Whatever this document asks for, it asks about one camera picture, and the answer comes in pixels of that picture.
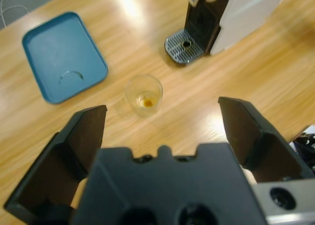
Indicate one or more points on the white capsule coffee machine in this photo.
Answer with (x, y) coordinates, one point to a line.
(241, 15)

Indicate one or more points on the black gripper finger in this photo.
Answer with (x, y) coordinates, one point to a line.
(265, 148)
(49, 166)

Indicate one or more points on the teal plastic tray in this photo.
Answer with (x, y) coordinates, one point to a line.
(61, 57)

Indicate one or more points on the clear drinking glass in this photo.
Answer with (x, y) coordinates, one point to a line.
(144, 97)

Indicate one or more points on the dark camera post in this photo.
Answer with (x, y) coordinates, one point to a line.
(306, 148)

